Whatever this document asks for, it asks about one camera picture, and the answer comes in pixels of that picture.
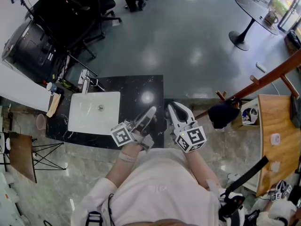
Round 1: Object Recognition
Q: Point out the dark navy cap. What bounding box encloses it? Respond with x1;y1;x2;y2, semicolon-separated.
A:
207;98;243;129

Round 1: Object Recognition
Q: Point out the round black pedestal table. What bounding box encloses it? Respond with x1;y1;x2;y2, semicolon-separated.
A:
228;0;280;51

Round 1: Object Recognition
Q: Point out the cardboard box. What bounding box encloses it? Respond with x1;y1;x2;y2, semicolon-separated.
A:
231;100;261;130

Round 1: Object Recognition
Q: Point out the black green device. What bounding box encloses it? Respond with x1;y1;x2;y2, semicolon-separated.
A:
244;210;261;221

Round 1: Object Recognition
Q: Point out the black strap buckle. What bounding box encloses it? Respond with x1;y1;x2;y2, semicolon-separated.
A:
86;210;102;226

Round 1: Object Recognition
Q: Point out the black marble sink table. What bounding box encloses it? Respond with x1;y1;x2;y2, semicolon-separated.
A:
45;74;165;149

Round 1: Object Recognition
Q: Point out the white cabinet top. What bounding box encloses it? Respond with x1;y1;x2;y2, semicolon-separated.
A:
0;62;51;113

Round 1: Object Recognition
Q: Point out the white plastic bag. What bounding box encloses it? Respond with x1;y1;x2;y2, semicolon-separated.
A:
242;107;259;123

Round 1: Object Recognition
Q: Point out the pale pink wristwatch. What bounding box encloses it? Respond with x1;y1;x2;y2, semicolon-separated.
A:
118;151;137;162

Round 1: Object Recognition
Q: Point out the chrome faucet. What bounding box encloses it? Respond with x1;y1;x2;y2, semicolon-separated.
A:
77;69;105;94

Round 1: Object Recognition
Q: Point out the pink plastic cup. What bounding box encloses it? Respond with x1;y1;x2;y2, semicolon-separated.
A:
36;113;47;131

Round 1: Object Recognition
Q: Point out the curved wooden desk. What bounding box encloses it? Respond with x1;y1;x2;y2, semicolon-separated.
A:
242;93;301;197

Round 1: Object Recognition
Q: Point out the light wooden block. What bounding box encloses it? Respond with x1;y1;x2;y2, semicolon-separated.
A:
46;94;62;118

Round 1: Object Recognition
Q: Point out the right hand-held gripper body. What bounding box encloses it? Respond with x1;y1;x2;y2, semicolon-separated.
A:
173;121;207;154

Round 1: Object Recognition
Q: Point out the thin black chest cable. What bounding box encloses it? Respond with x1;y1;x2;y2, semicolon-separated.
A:
107;193;115;226

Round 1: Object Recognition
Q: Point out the blue white mug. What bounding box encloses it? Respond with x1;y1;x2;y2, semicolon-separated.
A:
46;82;58;96

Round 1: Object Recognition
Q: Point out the black printer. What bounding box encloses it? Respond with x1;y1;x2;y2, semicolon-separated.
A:
2;20;59;82

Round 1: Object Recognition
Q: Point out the black padded bag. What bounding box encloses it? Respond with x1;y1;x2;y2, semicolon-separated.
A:
285;29;301;49

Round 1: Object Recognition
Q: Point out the green packet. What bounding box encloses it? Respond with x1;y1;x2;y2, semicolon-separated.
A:
57;78;78;93

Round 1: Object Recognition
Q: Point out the person's right forearm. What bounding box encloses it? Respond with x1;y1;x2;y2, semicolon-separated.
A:
185;149;221;190

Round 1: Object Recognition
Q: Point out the wooden wire-leg side table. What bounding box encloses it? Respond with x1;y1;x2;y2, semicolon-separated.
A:
8;130;68;183

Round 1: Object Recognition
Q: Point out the white appliance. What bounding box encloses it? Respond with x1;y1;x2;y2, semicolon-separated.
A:
0;170;26;226

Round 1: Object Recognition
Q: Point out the black office chair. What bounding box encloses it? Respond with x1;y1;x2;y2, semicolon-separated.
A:
77;0;122;32
32;0;106;59

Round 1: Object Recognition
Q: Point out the brown wooden coat rack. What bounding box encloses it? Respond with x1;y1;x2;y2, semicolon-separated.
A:
194;53;301;120

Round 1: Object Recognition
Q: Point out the person's left forearm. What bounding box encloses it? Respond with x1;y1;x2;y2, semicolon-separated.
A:
105;147;139;188

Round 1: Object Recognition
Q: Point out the woven basket bag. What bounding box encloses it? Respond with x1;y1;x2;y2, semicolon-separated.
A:
264;8;279;25

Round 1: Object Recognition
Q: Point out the white sink basin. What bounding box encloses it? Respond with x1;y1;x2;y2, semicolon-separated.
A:
67;91;121;136

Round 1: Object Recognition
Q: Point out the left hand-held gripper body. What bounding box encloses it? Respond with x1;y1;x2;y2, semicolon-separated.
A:
110;119;155;153

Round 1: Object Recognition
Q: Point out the white tape roll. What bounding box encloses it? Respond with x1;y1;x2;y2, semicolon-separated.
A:
269;133;282;146

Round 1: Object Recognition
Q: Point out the black shoulder strap bar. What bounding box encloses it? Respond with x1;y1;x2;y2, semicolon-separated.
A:
218;155;269;221

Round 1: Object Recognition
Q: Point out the person's white shirt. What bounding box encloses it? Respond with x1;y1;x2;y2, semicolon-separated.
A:
70;147;245;226

